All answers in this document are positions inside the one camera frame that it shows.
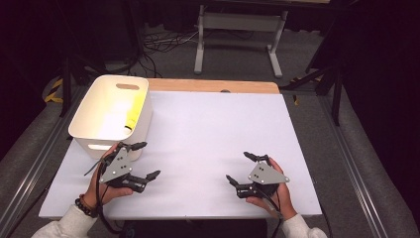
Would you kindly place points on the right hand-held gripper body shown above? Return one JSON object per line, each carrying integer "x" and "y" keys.
{"x": 265, "y": 177}

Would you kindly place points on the black metal stand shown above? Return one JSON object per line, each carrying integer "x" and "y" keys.
{"x": 67, "y": 82}
{"x": 333, "y": 86}

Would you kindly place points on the person's right hand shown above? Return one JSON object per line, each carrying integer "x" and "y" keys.
{"x": 284, "y": 201}

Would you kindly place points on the yellow black hazard tape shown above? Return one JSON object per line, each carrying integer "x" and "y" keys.
{"x": 54, "y": 92}

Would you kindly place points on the grey metal desk frame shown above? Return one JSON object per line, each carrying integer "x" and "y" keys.
{"x": 241, "y": 21}

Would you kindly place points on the yellow shuttlecock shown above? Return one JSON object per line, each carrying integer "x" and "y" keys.
{"x": 132, "y": 115}

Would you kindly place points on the person's left hand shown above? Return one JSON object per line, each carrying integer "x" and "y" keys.
{"x": 94, "y": 193}

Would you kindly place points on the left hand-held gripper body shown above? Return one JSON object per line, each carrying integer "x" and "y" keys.
{"x": 119, "y": 168}

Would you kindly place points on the white board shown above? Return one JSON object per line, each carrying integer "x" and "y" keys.
{"x": 198, "y": 139}

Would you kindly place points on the wooden table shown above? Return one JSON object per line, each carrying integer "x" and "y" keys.
{"x": 211, "y": 86}

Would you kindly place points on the white plastic bin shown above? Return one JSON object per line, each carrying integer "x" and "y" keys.
{"x": 105, "y": 112}

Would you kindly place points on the aluminium floor rail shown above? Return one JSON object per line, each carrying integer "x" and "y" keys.
{"x": 353, "y": 165}
{"x": 36, "y": 152}

